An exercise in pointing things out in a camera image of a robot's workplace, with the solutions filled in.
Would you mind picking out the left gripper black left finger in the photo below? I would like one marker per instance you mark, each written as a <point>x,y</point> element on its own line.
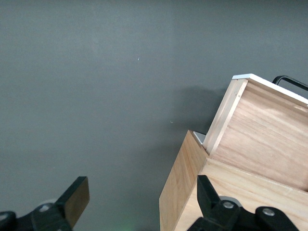
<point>48,216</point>

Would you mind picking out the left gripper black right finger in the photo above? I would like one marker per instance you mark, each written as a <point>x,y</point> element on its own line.
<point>216,216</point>

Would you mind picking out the wooden cabinet casing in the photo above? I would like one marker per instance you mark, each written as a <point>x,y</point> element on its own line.
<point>183,173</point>

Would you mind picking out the dark grey table cloth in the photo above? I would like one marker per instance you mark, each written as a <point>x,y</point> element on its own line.
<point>96,96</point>

